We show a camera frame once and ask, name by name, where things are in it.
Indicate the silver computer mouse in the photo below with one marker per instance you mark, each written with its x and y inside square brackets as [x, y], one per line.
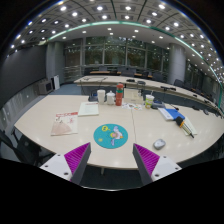
[159, 144]

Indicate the white notebook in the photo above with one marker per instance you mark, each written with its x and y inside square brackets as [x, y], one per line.
[190, 125]

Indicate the dark grey conference device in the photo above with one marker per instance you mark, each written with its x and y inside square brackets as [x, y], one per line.
[157, 105]

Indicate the white lidded mug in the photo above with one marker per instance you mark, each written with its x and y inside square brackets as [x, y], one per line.
[110, 98]

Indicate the long curved conference table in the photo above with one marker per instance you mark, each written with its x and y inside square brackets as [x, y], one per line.
[113, 80]

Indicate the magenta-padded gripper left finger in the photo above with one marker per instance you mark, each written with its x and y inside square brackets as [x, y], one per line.
[77, 159]

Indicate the black gooseneck microphone base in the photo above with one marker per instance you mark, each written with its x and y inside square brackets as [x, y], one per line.
[92, 98]

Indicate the dark office chairs group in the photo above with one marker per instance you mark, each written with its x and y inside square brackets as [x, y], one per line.
[128, 71]

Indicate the white paper cup stack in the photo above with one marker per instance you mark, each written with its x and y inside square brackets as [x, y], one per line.
[101, 96]

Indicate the round teal cartoon mouse pad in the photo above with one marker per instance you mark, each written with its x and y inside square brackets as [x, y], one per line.
[103, 136]

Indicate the white standing board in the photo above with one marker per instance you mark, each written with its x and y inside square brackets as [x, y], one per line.
[56, 82]

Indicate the green printed drink cup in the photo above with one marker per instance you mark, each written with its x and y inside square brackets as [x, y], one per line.
[149, 101]

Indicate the blue white book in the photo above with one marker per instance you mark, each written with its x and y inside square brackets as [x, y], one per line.
[170, 114]

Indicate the black yellow handheld microphone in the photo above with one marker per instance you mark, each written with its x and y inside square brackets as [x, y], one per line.
[184, 125]

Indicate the black office chair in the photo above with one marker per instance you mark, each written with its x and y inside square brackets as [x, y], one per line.
[23, 148]

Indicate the red white fan-print booklet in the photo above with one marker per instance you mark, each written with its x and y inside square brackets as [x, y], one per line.
[65, 123]

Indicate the colourful printed leaflet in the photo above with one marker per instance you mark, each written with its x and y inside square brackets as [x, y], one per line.
[132, 106]

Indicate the ceiling lights group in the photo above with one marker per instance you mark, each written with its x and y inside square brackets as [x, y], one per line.
[100, 8]

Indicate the black desk microphone unit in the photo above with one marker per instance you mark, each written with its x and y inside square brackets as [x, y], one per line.
[168, 88]

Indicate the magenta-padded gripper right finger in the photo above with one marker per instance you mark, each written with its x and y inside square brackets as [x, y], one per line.
[146, 160]

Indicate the red thermos bottle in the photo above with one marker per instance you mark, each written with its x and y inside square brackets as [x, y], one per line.
[119, 95]

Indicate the white paper document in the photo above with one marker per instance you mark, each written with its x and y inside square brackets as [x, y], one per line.
[88, 108]

